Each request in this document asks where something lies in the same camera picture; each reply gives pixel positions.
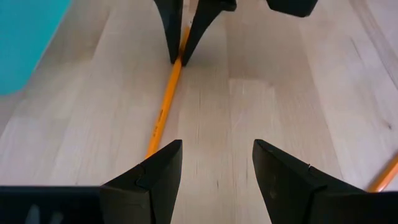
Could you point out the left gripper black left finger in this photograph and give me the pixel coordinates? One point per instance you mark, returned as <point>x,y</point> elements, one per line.
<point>155,186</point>

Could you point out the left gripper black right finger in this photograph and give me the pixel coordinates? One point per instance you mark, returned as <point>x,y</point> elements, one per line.
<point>289,193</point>

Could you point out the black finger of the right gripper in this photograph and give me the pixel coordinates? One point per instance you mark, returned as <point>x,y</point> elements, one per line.
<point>172,28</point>
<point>202,21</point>

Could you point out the orange pencil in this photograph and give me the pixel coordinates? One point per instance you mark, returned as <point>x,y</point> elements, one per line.
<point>168,96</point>
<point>384,177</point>

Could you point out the teal plastic bin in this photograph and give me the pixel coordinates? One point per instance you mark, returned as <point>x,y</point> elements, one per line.
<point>25,40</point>

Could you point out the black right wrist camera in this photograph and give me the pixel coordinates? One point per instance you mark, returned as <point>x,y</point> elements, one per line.
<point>293,7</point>

